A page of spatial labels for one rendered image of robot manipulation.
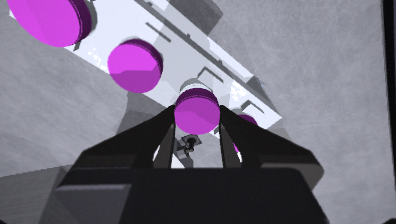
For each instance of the white button housing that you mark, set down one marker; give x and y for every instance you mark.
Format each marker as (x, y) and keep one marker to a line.
(181, 158)

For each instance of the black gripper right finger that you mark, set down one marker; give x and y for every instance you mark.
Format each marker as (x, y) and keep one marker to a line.
(260, 148)

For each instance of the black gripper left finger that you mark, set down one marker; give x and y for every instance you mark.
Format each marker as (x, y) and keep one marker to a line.
(136, 146)

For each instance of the white tray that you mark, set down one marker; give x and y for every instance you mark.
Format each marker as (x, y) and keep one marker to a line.
(280, 131)

